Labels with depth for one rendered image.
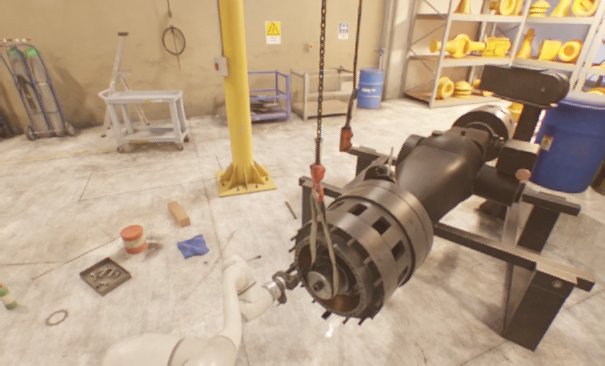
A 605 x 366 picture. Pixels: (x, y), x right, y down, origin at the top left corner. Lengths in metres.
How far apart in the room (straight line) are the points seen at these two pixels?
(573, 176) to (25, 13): 7.88
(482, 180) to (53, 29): 6.76
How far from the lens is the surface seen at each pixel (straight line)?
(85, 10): 6.95
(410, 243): 1.51
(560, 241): 3.79
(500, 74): 3.66
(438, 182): 2.05
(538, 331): 2.58
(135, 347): 0.96
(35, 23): 7.13
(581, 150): 3.72
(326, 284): 1.38
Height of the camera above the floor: 1.90
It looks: 28 degrees down
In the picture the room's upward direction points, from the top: 1 degrees clockwise
